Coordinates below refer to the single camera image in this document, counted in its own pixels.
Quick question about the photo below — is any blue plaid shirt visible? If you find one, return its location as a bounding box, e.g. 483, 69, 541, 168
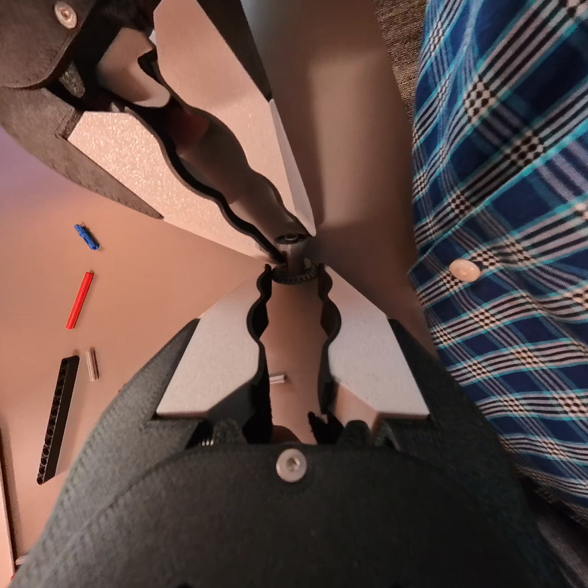
408, 0, 588, 529

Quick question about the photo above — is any white book stand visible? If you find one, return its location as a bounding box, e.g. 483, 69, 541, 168
0, 427, 17, 566

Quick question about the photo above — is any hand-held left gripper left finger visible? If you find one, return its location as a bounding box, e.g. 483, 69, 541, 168
156, 264, 273, 437

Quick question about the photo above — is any grey lego differential gear assembly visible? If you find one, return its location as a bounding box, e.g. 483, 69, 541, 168
271, 232, 320, 286

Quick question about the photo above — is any long red lego axle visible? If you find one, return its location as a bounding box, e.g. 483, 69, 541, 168
65, 271, 95, 330

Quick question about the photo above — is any person's right hand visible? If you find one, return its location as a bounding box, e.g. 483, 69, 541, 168
177, 110, 208, 154

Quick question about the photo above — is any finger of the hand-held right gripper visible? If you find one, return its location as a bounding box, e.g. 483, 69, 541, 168
66, 110, 285, 265
153, 0, 318, 238

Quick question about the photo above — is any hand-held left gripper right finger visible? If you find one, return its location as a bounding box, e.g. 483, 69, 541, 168
318, 264, 431, 437

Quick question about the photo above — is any blue lego pin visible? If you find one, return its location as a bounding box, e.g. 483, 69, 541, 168
73, 224, 100, 251

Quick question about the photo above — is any long black lego beam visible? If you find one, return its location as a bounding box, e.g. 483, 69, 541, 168
37, 355, 80, 485

